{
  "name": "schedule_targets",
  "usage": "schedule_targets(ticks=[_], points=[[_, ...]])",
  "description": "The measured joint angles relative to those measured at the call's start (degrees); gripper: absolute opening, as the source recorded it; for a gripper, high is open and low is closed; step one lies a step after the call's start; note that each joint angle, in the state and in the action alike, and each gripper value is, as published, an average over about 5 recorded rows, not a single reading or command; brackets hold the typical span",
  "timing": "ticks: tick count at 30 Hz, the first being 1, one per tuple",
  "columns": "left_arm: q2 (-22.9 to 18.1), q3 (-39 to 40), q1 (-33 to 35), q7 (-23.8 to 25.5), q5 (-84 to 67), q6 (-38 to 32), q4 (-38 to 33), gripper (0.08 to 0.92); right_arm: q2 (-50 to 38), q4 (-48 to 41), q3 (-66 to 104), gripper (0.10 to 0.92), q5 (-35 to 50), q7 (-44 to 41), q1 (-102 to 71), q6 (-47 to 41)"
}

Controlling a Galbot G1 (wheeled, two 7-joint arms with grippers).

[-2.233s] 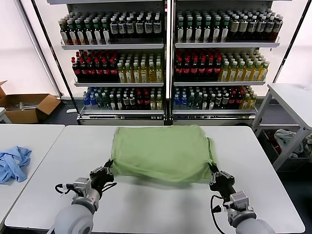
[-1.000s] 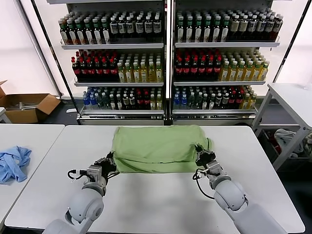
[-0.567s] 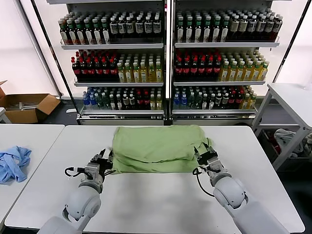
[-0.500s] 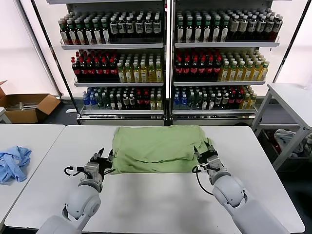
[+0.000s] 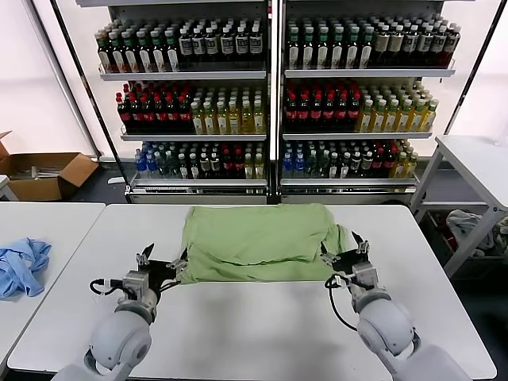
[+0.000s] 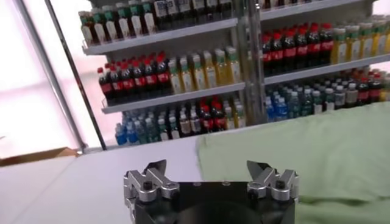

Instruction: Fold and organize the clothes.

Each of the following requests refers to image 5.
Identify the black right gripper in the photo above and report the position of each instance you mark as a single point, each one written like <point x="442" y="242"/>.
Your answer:
<point x="349" y="260"/>

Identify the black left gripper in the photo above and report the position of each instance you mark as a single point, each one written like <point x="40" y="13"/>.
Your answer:
<point x="160" y="274"/>

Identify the green polo shirt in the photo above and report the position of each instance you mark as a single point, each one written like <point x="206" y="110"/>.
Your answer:
<point x="258" y="238"/>

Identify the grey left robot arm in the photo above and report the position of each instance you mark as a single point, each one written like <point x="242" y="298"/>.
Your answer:
<point x="119" y="341"/>

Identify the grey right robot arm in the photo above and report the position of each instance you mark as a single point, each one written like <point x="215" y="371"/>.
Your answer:
<point x="381" y="321"/>

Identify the small dark tea bottle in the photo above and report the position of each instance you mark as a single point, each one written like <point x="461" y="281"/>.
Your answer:
<point x="355" y="164"/>
<point x="333" y="167"/>
<point x="366" y="163"/>
<point x="194" y="167"/>
<point x="344" y="166"/>
<point x="215" y="166"/>
<point x="205" y="166"/>
<point x="183" y="167"/>

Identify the green tinted water bottle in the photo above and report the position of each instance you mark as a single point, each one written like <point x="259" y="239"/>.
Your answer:
<point x="162" y="166"/>
<point x="312" y="166"/>
<point x="323" y="166"/>

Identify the dark storage crate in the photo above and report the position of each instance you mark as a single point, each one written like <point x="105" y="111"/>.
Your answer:
<point x="434" y="238"/>

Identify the small white floor object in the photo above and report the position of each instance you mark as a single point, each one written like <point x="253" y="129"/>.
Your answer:
<point x="115" y="181"/>

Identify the small red cap cola bottle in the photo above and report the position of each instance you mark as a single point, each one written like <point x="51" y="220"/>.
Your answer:
<point x="226" y="164"/>
<point x="377" y="162"/>
<point x="238" y="164"/>
<point x="388" y="162"/>

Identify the blue drink bottle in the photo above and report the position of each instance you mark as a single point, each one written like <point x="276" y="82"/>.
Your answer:
<point x="150" y="163"/>
<point x="287" y="166"/>
<point x="299" y="166"/>
<point x="139" y="162"/>

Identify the small yellow juice bottle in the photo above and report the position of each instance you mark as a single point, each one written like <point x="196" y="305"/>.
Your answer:
<point x="259" y="166"/>
<point x="248" y="166"/>
<point x="410" y="164"/>
<point x="398" y="166"/>

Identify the white grey crumpled garment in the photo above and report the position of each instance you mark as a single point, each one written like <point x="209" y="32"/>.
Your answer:
<point x="462" y="220"/>

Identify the open cardboard box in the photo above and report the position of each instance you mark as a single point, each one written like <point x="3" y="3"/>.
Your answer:
<point x="71" y="174"/>

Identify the crumpled blue garment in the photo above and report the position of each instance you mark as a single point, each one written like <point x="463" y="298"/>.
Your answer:
<point x="20" y="270"/>

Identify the white packing strips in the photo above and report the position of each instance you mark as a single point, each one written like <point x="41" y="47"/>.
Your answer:
<point x="43" y="173"/>

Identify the white side table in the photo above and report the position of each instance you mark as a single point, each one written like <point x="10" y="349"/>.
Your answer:
<point x="468" y="158"/>

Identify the grey green crumpled garment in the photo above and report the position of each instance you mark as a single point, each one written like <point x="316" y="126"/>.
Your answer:
<point x="502" y="232"/>

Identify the small white table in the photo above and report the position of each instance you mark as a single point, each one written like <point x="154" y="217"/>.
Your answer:
<point x="5" y="186"/>

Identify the thin black metal pole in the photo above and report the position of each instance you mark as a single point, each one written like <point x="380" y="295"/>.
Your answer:
<point x="469" y="79"/>
<point x="90" y="99"/>

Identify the white beverage shelf unit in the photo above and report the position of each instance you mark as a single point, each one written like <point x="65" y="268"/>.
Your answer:
<point x="357" y="73"/>
<point x="178" y="75"/>

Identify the green cap dark tea bottle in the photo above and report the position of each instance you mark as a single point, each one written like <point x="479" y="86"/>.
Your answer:
<point x="322" y="49"/>
<point x="365" y="49"/>
<point x="352" y="49"/>
<point x="131" y="55"/>
<point x="337" y="49"/>
<point x="118" y="55"/>
<point x="105" y="55"/>
<point x="158" y="54"/>
<point x="308" y="49"/>
<point x="293" y="49"/>
<point x="172" y="53"/>
<point x="145" y="55"/>

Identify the wide grey metal pole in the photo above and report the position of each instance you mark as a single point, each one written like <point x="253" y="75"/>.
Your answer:
<point x="64" y="79"/>

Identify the beige label dark drink bottle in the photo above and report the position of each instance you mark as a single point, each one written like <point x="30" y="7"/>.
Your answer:
<point x="381" y="43"/>
<point x="395" y="43"/>

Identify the white label dark drink bottle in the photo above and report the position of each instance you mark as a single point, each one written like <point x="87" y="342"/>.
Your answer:
<point x="423" y="43"/>
<point x="452" y="41"/>
<point x="227" y="45"/>
<point x="409" y="43"/>
<point x="212" y="45"/>
<point x="241" y="44"/>
<point x="198" y="45"/>
<point x="437" y="42"/>
<point x="185" y="45"/>
<point x="256" y="44"/>

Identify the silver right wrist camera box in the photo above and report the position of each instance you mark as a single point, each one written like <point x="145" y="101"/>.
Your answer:
<point x="365" y="275"/>

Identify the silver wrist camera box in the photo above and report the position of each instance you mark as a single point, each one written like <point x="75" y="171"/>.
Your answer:
<point x="365" y="275"/>
<point x="135" y="283"/>

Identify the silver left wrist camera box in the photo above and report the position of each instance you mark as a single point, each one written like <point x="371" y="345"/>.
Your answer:
<point x="135" y="283"/>

